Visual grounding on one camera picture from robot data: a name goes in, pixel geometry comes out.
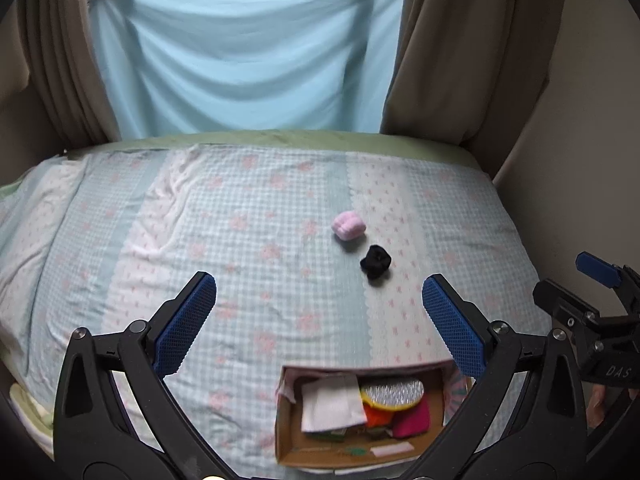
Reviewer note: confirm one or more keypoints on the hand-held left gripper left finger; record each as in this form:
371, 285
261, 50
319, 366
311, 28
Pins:
187, 317

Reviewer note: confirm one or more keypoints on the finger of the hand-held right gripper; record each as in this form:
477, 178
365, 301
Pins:
562, 300
597, 269

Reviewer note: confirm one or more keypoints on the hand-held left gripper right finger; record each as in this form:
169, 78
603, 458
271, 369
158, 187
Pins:
452, 320

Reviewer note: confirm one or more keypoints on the black sock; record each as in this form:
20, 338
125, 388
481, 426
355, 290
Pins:
376, 262

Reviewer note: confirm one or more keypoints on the magenta pouch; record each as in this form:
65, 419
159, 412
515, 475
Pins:
412, 419

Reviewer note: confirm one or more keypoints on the orange pom-pom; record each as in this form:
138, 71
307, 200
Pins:
379, 414

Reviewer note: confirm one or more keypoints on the white cloth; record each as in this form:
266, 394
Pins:
332, 405

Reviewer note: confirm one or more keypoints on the cardboard box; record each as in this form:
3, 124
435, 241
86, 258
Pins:
287, 440

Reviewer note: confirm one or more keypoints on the green wet wipes pack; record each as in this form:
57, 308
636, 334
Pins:
332, 435

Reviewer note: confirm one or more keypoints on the person's right hand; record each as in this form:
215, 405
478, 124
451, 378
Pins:
596, 407

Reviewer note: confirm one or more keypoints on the white pillow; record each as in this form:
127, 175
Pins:
30, 410

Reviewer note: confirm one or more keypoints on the green bed sheet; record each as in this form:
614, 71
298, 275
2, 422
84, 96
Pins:
300, 138

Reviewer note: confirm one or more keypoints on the beige curtain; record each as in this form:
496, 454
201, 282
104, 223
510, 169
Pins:
460, 50
65, 60

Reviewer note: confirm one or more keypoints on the light blue hanging cloth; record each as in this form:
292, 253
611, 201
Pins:
240, 50

